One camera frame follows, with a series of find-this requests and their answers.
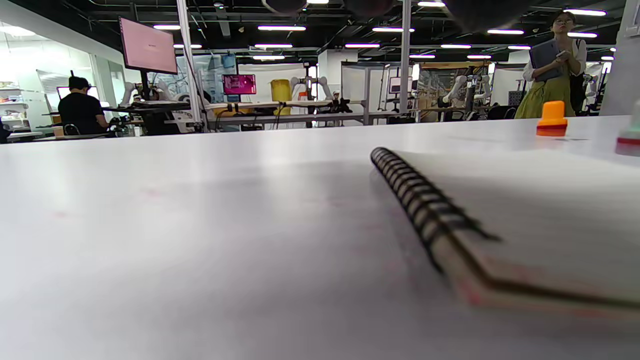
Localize person's left hand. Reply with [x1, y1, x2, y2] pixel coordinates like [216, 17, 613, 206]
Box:
[262, 0, 535, 32]

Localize orange reward stamp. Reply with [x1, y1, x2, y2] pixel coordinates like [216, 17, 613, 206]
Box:
[536, 100, 569, 138]

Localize green reward stamp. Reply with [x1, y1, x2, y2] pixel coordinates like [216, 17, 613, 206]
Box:
[615, 100, 640, 158]

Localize spiral lined notebook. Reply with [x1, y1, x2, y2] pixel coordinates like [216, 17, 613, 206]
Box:
[370, 146, 640, 321]

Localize grey laptop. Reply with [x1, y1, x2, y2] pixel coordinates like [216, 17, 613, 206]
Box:
[529, 39, 563, 83]

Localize metal pillar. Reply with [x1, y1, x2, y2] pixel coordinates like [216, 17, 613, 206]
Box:
[399, 0, 413, 115]
[176, 0, 206, 132]

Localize row of ceiling lights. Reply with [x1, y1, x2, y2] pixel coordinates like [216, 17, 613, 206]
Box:
[152, 0, 616, 61]

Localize yellow bin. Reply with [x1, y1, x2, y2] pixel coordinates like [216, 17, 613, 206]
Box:
[270, 79, 293, 116]

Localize long grey workbench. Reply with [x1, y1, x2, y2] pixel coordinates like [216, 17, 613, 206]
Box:
[205, 100, 401, 132]

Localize small magenta monitor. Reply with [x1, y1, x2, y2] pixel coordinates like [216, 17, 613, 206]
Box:
[222, 74, 257, 96]

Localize large pink monitor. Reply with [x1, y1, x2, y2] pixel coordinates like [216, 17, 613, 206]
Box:
[118, 16, 179, 76]

